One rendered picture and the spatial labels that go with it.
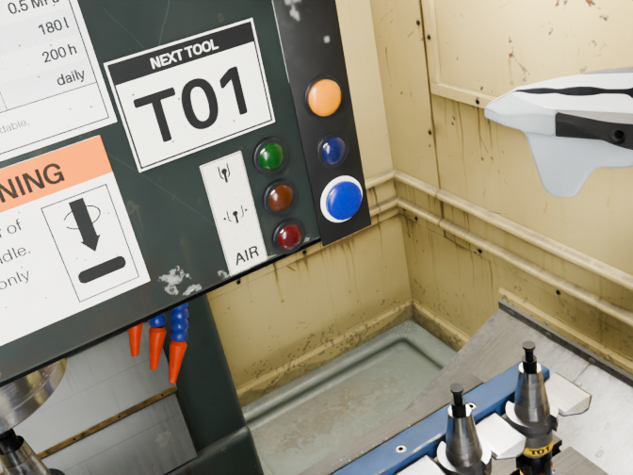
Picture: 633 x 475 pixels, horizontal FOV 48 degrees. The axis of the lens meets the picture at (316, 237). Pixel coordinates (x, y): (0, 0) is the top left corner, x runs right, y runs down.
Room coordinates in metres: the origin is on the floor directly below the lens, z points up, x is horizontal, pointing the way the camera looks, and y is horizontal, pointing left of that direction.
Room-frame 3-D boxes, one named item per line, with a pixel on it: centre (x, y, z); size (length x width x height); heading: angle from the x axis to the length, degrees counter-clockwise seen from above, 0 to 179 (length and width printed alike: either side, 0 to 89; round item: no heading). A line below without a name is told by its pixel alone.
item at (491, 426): (0.63, -0.17, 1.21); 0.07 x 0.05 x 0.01; 25
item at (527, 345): (0.66, -0.22, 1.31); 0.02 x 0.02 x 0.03
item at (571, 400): (0.68, -0.27, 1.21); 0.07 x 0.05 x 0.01; 25
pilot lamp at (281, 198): (0.46, 0.02, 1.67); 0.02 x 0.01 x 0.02; 115
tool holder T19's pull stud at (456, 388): (0.61, -0.12, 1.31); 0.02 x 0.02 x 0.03
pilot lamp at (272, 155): (0.46, 0.02, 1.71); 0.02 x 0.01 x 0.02; 115
